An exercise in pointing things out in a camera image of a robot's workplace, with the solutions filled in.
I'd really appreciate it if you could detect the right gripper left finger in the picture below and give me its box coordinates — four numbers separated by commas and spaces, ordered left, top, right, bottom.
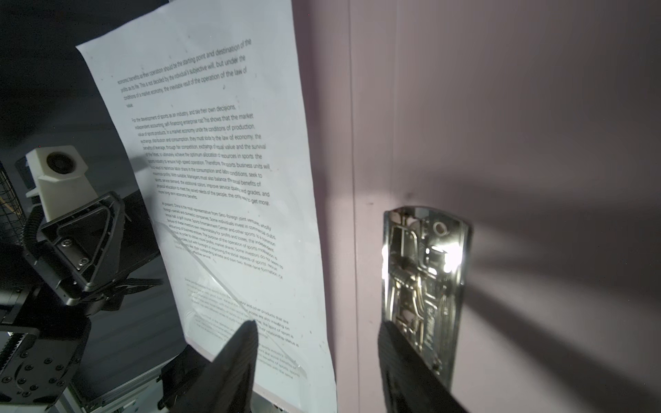
172, 320, 258, 413

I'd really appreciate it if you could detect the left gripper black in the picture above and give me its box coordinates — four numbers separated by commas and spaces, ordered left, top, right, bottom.
22, 191, 163, 315

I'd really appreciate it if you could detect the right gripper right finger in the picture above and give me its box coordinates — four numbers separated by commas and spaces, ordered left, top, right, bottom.
378, 321, 466, 413

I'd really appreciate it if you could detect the printed white paper sheet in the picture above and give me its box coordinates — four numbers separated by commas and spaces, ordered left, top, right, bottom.
78, 1, 337, 412

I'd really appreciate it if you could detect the pink file folder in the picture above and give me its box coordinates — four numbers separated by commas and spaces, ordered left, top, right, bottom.
293, 1, 660, 412

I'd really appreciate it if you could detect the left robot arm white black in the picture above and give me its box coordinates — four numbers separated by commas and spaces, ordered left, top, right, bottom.
1, 192, 163, 409

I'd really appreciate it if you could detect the metal folder clip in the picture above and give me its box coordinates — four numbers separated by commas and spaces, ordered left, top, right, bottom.
381, 206, 473, 389

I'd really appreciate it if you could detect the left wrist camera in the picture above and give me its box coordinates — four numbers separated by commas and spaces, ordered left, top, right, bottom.
26, 146, 98, 222

